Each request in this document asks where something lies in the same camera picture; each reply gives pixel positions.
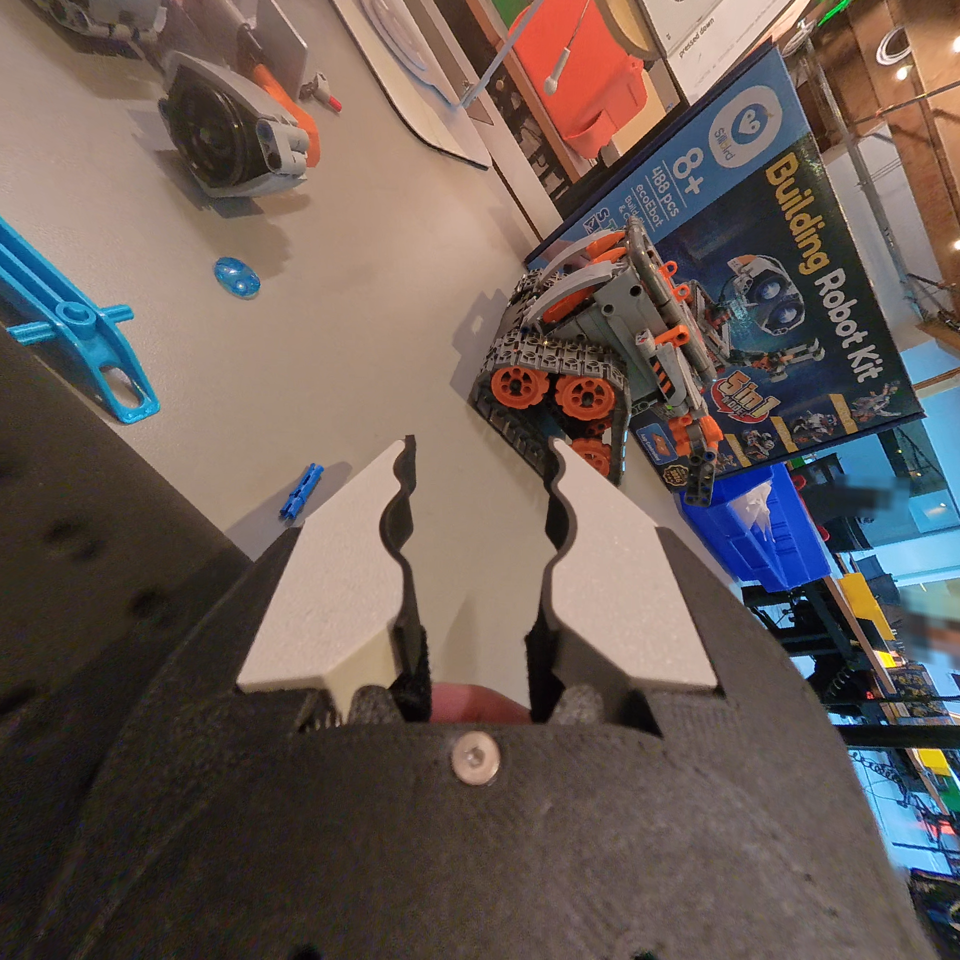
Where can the grey orange tracked toy robot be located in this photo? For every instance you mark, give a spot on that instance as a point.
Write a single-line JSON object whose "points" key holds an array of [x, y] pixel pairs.
{"points": [[622, 307]]}

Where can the small black white red connector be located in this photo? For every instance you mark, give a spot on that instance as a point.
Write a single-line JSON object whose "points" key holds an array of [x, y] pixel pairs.
{"points": [[324, 91]]}

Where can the white ball tipped rod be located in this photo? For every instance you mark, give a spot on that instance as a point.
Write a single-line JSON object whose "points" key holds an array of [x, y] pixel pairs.
{"points": [[553, 82]]}

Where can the white base board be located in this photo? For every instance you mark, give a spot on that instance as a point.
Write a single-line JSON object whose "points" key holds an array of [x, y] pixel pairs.
{"points": [[420, 112]]}

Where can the black perforated mat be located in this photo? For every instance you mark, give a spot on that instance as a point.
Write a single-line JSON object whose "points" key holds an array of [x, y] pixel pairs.
{"points": [[60, 540]]}

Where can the blue storage bin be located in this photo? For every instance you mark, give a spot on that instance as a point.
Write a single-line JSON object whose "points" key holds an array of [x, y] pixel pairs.
{"points": [[780, 555]]}

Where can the light blue stand rod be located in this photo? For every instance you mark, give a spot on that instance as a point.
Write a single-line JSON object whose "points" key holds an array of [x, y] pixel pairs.
{"points": [[510, 49]]}

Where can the orange plastic bin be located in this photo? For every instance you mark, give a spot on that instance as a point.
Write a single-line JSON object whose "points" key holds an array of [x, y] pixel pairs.
{"points": [[577, 67]]}

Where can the white round stand base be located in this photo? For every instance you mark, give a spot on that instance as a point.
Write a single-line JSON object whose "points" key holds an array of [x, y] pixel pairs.
{"points": [[397, 37]]}

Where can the white instruction sheet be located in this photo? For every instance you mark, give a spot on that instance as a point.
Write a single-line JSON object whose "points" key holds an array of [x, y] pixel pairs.
{"points": [[720, 45]]}

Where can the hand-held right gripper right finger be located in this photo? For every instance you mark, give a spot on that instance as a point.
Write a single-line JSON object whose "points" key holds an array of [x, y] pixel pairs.
{"points": [[622, 607]]}

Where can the grey wheel module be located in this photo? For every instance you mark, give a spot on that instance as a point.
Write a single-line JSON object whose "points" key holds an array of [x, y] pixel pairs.
{"points": [[225, 82]]}

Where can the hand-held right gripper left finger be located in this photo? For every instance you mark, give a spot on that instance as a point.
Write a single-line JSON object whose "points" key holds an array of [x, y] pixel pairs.
{"points": [[330, 600]]}

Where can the yellow bin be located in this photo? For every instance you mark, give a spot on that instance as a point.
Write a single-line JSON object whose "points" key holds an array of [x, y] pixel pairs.
{"points": [[866, 607]]}

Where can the white plastic bag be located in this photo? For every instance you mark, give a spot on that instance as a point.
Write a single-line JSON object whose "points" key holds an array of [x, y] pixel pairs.
{"points": [[754, 510]]}

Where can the light blue toy frame piece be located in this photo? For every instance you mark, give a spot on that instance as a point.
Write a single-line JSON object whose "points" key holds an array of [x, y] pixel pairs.
{"points": [[75, 315]]}

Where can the small blue toy pin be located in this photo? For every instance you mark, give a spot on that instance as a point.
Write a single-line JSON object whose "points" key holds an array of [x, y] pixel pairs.
{"points": [[300, 491]]}

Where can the dark blue toy kit box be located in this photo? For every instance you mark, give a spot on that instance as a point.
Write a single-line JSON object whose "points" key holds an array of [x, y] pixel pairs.
{"points": [[787, 247]]}

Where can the translucent blue round toy stud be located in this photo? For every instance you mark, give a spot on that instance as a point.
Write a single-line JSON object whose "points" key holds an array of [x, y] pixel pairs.
{"points": [[236, 277]]}

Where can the person's right hand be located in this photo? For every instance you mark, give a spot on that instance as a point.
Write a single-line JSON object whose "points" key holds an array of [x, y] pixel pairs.
{"points": [[476, 705]]}

